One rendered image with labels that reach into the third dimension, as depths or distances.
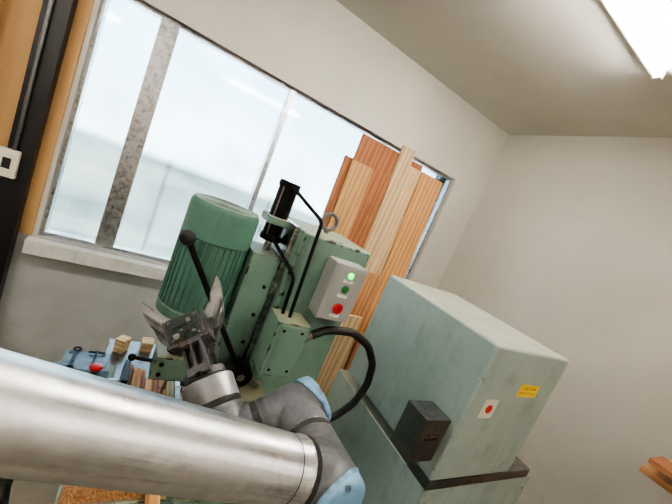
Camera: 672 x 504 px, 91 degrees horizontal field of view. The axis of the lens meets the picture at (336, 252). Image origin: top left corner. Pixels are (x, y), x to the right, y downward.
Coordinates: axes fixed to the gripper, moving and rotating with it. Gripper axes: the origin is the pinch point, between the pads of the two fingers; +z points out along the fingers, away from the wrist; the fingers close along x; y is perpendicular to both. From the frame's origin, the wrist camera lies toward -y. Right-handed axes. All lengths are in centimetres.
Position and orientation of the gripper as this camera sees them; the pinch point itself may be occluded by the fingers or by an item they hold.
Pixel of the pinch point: (181, 289)
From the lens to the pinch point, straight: 77.4
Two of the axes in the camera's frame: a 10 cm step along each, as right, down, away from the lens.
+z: -4.4, -8.0, 4.0
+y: 1.0, -4.8, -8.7
